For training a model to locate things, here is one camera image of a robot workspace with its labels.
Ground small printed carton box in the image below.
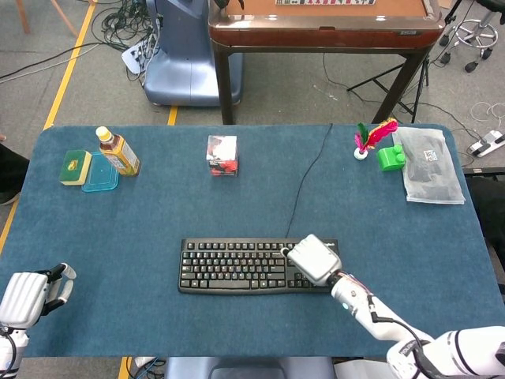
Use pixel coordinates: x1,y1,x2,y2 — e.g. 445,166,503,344
205,135,240,178

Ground brown mahjong table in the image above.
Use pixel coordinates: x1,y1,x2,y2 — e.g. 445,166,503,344
208,0,443,126

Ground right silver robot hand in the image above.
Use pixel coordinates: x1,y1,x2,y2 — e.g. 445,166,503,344
279,234,343,287

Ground grey robot torso base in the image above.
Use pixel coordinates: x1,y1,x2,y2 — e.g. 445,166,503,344
164,357,336,379

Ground black computer keyboard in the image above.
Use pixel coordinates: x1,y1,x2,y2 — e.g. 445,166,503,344
178,238,341,296

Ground clear plastic bag dark contents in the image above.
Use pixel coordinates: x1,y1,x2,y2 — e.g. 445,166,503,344
391,126,466,205

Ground black tripod stand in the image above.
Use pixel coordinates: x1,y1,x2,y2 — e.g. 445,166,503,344
346,58,431,124

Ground black keyboard cable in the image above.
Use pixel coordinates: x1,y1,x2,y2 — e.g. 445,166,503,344
286,123,335,240

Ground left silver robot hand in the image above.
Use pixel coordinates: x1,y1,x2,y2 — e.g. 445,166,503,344
0,262,78,328

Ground rolling stool base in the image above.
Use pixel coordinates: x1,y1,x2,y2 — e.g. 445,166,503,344
440,0,499,73

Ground pink green feather shuttlecock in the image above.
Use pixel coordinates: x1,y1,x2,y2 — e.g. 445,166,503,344
353,117,400,161

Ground blue table cloth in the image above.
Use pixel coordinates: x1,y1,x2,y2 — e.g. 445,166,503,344
0,125,486,358

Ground black floor cable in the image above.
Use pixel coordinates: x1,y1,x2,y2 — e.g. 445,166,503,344
0,41,103,80

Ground person in dark clothes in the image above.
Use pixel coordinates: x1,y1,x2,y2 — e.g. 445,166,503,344
0,133,32,207

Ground blue transparent plastic lid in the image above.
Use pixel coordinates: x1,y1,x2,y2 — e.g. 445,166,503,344
81,152,120,193

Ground yellow green sponge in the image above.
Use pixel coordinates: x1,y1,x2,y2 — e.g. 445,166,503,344
59,149,92,186

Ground white power strip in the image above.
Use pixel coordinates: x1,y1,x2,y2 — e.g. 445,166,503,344
121,39,150,76
468,129,505,158

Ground floor cable bundle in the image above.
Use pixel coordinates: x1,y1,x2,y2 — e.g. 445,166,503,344
100,0,163,82

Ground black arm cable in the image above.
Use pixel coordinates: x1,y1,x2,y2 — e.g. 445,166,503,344
367,295,439,379

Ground green toy block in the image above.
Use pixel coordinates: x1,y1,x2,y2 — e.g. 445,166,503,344
376,144,407,172

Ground white chair wooden legs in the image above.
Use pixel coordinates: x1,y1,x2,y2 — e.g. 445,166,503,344
14,0,79,39

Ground yellow-capped tea bottle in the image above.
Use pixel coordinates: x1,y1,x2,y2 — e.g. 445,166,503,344
95,126,141,178

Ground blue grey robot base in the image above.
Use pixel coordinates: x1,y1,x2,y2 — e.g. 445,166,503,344
142,0,244,107

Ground face-up mahjong tile row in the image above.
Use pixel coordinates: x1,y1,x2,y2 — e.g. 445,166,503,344
275,0,376,6

